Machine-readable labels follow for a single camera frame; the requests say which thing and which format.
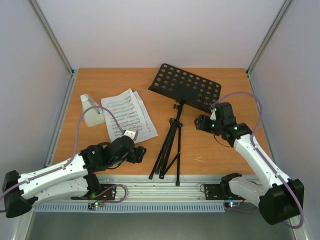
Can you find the left aluminium corner post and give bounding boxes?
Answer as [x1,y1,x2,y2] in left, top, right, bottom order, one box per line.
[29,0,74,76]

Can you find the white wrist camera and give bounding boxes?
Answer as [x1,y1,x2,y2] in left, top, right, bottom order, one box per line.
[210,106,217,121]
[122,130,139,144]

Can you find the right aluminium corner post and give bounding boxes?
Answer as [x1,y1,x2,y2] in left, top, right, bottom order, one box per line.
[246,0,294,77]

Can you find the grey slotted cable duct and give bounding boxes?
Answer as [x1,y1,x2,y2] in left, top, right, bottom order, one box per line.
[34,202,225,214]

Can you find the aluminium corner post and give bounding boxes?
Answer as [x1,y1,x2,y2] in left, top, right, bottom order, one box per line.
[246,0,294,77]
[29,0,74,76]

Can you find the white sheet music page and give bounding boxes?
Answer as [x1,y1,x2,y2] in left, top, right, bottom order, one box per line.
[101,88,150,143]
[133,91,158,142]

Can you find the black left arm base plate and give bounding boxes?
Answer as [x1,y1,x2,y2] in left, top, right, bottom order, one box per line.
[70,184,117,201]

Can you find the white grey metronome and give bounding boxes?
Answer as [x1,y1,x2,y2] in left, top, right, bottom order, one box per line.
[80,93,105,127]

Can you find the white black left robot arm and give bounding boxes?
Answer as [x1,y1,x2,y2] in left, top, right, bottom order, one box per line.
[0,136,147,218]

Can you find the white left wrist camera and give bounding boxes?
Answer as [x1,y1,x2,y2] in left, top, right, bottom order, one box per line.
[122,130,139,144]

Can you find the black tripod music stand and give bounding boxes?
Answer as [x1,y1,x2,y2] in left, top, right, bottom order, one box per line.
[147,62,223,187]

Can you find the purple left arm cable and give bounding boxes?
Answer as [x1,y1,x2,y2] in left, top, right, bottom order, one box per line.
[0,106,126,213]

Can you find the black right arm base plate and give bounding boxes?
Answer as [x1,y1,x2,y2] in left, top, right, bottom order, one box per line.
[199,183,245,201]

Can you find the aluminium front frame rails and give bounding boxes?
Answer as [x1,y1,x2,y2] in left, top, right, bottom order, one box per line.
[22,174,298,204]

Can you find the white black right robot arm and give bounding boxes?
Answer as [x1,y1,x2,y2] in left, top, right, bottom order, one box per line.
[194,102,304,225]

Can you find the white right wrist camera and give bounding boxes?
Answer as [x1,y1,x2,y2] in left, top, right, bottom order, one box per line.
[210,106,217,121]

